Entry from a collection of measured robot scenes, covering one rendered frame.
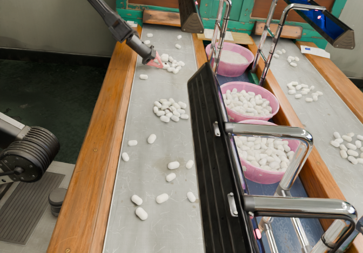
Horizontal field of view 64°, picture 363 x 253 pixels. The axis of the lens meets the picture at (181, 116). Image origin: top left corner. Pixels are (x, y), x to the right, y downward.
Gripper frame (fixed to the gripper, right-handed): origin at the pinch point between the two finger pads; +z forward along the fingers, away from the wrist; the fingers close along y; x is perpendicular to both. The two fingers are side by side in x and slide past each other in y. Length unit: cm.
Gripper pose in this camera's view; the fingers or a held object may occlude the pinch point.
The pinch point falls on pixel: (161, 66)
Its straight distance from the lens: 139.8
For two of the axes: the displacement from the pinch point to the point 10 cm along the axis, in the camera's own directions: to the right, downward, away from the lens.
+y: -0.4, -6.2, 7.8
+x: -7.2, 5.6, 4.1
